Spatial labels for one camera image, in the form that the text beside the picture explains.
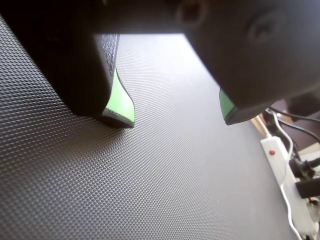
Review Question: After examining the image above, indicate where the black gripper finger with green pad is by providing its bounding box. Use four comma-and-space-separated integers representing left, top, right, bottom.
184, 14, 320, 126
0, 9, 136, 129

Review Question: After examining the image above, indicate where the white power strip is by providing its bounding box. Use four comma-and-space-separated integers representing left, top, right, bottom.
259, 136, 320, 240

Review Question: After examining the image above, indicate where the black power plug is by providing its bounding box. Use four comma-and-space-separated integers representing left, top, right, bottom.
290, 156, 320, 175
294, 177, 320, 199

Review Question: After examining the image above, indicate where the large dark grey mat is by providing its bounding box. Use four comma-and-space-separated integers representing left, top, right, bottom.
0, 14, 297, 240

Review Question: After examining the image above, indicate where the thin black power cable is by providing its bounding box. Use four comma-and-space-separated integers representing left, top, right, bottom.
264, 107, 320, 142

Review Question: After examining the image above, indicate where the thin white cable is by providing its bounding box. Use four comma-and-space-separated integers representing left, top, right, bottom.
271, 111, 303, 240

